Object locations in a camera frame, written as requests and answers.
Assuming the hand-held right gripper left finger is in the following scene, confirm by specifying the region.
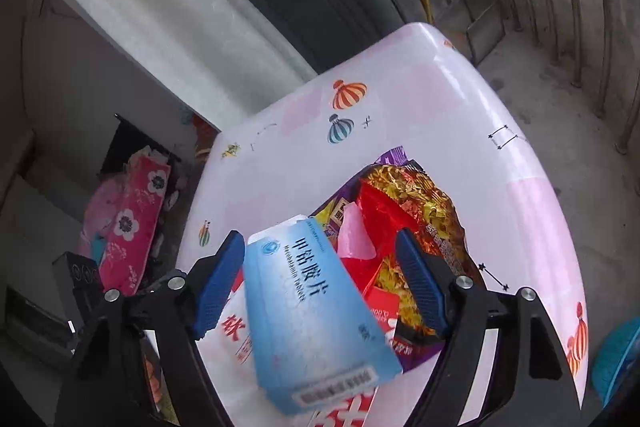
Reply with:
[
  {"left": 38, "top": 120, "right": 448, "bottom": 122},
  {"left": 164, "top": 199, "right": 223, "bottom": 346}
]
[{"left": 55, "top": 229, "right": 246, "bottom": 427}]

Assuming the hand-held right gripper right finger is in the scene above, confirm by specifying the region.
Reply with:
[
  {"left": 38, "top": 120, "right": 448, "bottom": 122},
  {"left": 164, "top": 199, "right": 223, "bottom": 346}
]
[{"left": 394, "top": 228, "right": 583, "bottom": 427}]

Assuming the blue medicine box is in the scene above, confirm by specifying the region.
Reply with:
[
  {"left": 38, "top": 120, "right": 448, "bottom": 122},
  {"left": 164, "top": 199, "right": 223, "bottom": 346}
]
[{"left": 242, "top": 214, "right": 403, "bottom": 417}]

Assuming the purple snack bag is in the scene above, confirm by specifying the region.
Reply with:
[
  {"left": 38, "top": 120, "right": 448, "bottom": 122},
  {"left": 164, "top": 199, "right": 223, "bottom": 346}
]
[{"left": 310, "top": 146, "right": 483, "bottom": 373}]

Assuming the red paper packet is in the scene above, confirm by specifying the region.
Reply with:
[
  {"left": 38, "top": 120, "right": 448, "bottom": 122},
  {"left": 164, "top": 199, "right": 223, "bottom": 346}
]
[{"left": 364, "top": 283, "right": 402, "bottom": 333}]

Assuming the white packet with red print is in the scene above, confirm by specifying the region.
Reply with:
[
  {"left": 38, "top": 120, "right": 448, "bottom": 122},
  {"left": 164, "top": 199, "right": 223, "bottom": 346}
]
[{"left": 195, "top": 279, "right": 376, "bottom": 427}]

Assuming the red foil wrapper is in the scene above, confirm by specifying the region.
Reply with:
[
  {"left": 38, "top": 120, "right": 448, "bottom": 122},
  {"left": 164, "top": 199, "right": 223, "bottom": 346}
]
[{"left": 336, "top": 181, "right": 436, "bottom": 288}]

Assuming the pink floral blanket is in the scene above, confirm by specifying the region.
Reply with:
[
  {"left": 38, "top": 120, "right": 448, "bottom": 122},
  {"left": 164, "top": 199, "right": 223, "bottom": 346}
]
[{"left": 77, "top": 147, "right": 173, "bottom": 295}]

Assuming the black box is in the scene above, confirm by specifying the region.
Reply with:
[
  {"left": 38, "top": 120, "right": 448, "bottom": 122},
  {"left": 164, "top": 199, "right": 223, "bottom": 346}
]
[{"left": 52, "top": 251, "right": 103, "bottom": 295}]

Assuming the red patterned bag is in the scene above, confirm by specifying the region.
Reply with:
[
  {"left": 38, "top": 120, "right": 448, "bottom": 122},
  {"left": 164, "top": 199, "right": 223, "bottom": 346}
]
[{"left": 192, "top": 114, "right": 221, "bottom": 164}]

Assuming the black board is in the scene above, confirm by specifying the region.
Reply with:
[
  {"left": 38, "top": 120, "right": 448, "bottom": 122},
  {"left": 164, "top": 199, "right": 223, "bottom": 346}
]
[{"left": 100, "top": 113, "right": 183, "bottom": 178}]

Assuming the dark grey appliance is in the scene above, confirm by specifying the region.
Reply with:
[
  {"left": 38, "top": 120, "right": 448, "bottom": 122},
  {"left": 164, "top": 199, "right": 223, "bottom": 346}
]
[{"left": 5, "top": 284, "right": 83, "bottom": 358}]

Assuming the teal plastic basket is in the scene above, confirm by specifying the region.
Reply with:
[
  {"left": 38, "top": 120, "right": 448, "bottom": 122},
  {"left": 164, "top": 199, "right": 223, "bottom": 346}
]
[{"left": 590, "top": 317, "right": 640, "bottom": 408}]

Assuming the metal railing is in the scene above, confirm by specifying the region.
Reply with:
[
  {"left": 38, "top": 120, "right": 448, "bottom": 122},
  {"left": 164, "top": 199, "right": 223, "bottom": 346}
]
[{"left": 415, "top": 0, "right": 640, "bottom": 152}]

